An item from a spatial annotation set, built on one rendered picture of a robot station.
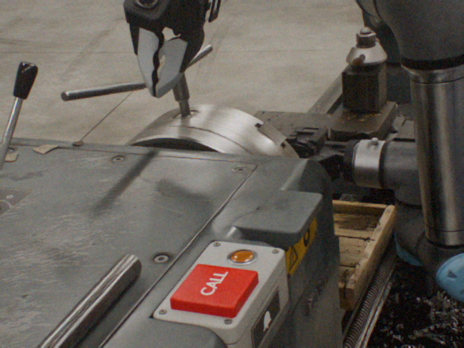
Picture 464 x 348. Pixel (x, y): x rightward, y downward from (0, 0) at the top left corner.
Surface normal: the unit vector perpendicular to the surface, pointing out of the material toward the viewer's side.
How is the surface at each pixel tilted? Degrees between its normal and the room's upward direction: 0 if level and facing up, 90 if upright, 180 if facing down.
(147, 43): 90
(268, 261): 0
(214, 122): 13
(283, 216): 0
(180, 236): 0
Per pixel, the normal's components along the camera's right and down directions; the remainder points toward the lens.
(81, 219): -0.09, -0.91
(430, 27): -0.31, 0.22
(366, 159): -0.38, -0.15
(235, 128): 0.29, -0.80
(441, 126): -0.20, 0.45
